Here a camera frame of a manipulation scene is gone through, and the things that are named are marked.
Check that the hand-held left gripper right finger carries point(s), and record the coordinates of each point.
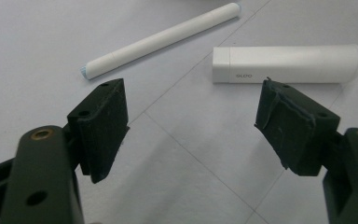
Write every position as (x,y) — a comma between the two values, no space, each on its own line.
(298,133)

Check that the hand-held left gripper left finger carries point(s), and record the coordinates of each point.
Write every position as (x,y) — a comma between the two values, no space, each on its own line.
(102,130)

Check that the thick white tube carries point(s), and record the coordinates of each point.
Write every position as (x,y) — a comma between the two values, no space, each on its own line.
(286,63)

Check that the thin white marker pen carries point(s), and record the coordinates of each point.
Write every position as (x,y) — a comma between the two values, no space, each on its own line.
(161,39)

